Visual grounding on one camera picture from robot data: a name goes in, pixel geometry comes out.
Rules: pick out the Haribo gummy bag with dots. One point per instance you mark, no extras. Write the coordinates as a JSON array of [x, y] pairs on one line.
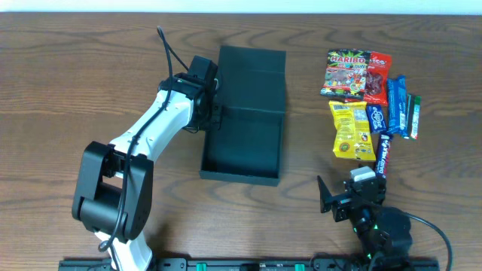
[[346, 74]]

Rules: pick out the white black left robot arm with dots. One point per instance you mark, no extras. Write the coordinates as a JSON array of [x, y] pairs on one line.
[[113, 194]]

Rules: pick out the purple Dairy Milk bar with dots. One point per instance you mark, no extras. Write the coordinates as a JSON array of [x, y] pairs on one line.
[[383, 154]]

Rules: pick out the yellow snack bag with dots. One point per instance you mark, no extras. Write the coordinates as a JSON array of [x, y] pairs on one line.
[[353, 133]]

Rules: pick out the blue wrapped cookie pack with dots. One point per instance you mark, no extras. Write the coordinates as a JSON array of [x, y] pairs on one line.
[[397, 98]]

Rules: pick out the green white candy bar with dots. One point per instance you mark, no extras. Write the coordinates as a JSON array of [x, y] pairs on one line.
[[412, 120]]

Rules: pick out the red candy bag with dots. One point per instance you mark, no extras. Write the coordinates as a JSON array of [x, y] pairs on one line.
[[378, 71]]

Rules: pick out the black box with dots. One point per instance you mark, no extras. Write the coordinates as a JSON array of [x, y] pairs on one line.
[[245, 146]]

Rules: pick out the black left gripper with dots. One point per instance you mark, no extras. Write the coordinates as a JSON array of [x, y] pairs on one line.
[[215, 114]]

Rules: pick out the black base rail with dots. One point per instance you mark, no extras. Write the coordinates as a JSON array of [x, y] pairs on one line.
[[316, 264]]

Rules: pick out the blue Eclipse mint pack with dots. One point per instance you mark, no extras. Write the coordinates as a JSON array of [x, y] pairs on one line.
[[376, 118]]

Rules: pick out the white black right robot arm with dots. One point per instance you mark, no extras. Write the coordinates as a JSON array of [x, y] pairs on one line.
[[384, 232]]

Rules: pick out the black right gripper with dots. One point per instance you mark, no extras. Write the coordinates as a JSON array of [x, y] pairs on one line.
[[342, 203]]

